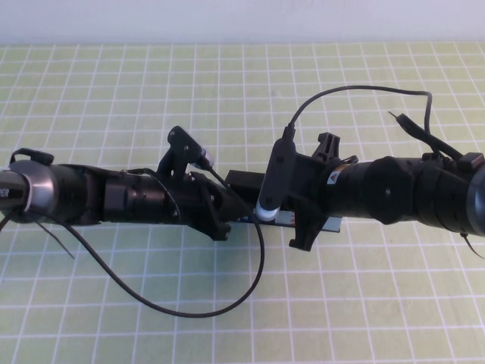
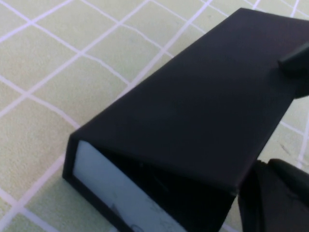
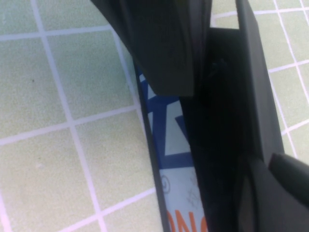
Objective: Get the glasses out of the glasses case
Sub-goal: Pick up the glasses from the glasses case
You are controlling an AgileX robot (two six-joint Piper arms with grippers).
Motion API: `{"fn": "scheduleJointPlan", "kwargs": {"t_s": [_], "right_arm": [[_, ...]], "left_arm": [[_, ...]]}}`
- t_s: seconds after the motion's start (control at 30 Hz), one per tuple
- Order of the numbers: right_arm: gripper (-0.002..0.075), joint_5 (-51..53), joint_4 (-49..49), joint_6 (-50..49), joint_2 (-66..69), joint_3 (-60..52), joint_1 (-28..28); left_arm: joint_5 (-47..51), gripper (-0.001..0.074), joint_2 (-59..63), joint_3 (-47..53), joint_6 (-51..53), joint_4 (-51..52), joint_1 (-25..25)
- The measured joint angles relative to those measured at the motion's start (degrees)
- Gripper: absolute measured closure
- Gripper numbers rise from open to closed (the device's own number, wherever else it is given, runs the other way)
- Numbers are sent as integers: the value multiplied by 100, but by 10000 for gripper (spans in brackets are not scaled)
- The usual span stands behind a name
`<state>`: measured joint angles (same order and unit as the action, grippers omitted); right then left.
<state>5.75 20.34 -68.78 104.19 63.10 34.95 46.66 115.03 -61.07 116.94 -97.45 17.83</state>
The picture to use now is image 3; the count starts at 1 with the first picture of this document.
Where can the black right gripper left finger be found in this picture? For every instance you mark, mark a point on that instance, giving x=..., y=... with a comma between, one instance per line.
x=270, y=207

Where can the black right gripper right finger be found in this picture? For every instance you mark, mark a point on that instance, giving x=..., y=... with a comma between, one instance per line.
x=292, y=171

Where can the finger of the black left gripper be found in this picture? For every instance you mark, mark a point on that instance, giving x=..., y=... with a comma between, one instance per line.
x=157, y=43
x=202, y=29

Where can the black printed glasses case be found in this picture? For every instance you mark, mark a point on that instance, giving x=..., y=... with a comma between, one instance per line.
x=173, y=145

